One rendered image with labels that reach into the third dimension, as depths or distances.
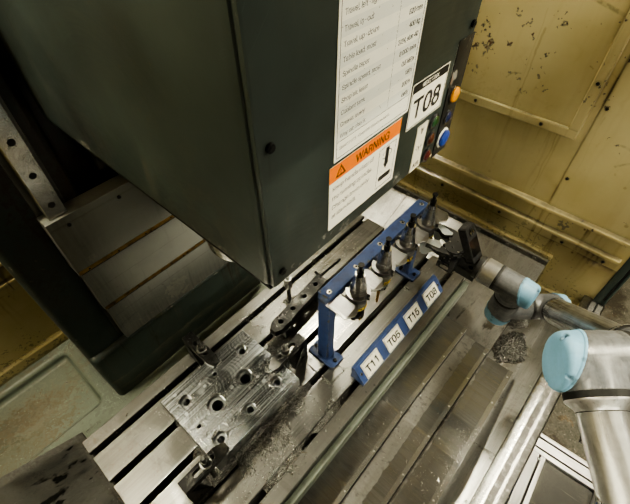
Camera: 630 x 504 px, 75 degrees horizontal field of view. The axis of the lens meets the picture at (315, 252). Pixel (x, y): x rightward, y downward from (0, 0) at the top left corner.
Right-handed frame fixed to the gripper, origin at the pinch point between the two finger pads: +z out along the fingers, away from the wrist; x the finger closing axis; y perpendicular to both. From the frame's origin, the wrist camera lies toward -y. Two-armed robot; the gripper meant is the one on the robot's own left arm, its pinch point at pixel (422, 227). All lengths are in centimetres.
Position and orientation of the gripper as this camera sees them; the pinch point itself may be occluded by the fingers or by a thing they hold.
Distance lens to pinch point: 126.3
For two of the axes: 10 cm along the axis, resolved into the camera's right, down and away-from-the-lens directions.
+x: 6.6, -5.6, 4.9
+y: -0.2, 6.5, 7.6
